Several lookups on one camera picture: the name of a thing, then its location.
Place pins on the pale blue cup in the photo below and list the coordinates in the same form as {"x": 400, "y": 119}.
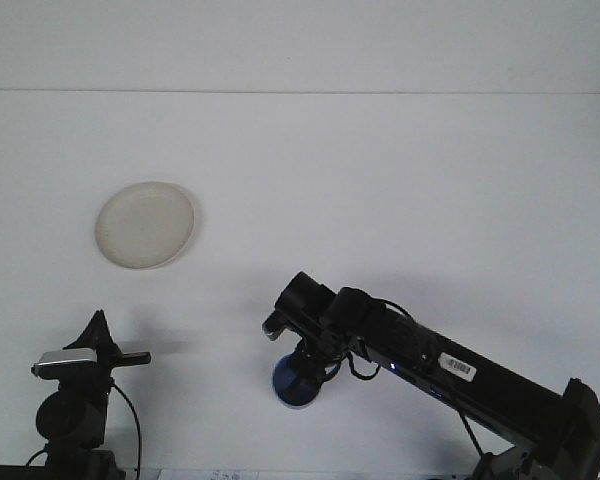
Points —
{"x": 282, "y": 382}

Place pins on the pale round plate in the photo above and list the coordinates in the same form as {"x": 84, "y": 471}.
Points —
{"x": 145, "y": 225}

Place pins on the white printed paper sheet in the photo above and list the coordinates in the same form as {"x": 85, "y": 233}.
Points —
{"x": 205, "y": 476}

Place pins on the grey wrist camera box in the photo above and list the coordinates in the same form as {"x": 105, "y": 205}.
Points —
{"x": 272, "y": 327}
{"x": 64, "y": 361}

